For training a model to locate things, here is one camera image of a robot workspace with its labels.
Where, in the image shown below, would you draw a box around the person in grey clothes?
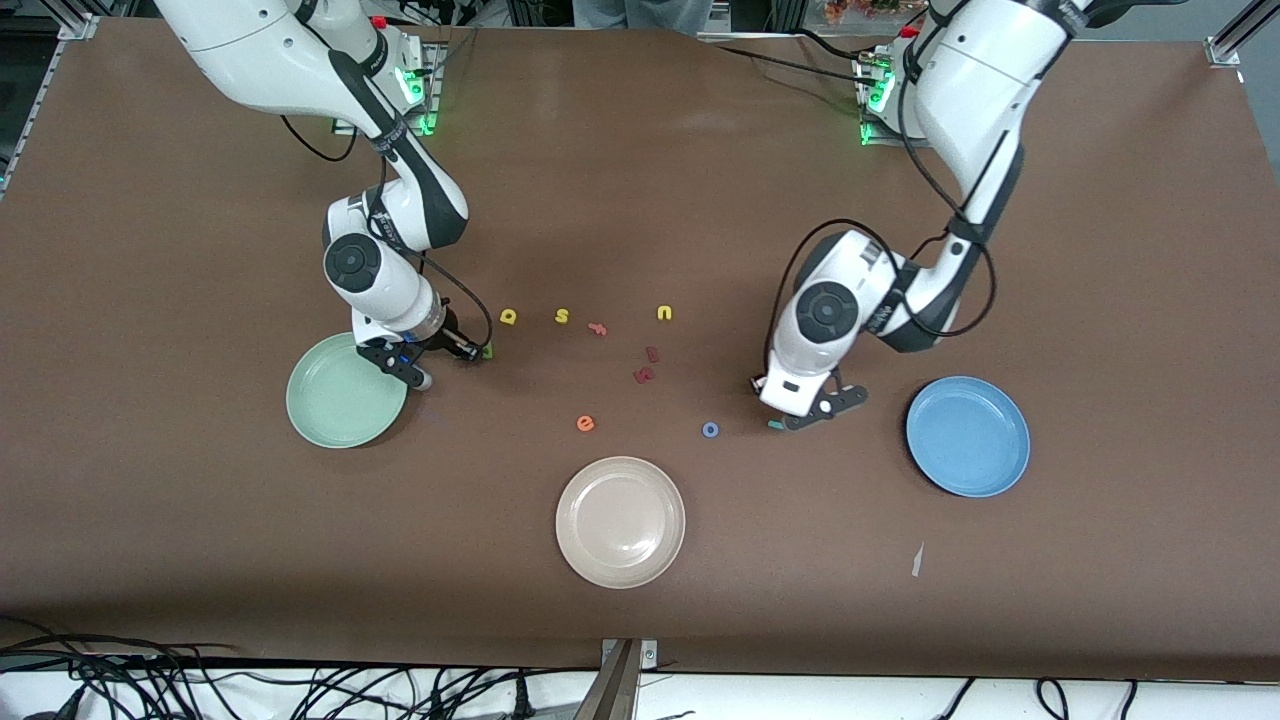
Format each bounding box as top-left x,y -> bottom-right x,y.
575,0 -> 713,31

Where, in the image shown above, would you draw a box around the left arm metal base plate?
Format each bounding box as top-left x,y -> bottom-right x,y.
855,50 -> 931,149

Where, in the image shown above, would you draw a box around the orange flowers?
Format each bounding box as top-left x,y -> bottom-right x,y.
822,0 -> 901,26

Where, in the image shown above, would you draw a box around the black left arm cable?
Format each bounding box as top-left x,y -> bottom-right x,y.
762,40 -> 999,386

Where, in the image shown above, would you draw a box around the blue plate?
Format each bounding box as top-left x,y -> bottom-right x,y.
906,376 -> 1031,499

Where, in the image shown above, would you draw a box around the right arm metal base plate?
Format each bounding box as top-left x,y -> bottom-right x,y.
333,40 -> 444,137

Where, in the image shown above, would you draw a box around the metal table edge bracket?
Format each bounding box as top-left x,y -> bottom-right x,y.
573,638 -> 659,720

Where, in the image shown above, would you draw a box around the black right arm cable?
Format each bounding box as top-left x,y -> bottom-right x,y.
280,110 -> 496,363

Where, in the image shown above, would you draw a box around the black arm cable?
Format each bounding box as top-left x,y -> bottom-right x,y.
280,110 -> 496,363
762,40 -> 999,386

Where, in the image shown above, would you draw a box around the beige plate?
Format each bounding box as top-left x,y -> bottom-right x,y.
555,456 -> 687,590

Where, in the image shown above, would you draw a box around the tangled black cables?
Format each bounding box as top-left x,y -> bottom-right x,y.
0,615 -> 601,720

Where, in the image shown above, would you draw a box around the black cable on table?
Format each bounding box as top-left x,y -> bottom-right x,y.
715,28 -> 881,89

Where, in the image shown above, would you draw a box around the brown table cover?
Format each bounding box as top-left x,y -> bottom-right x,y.
0,18 -> 1280,681

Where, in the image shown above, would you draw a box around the green plate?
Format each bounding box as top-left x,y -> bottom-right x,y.
285,332 -> 410,449

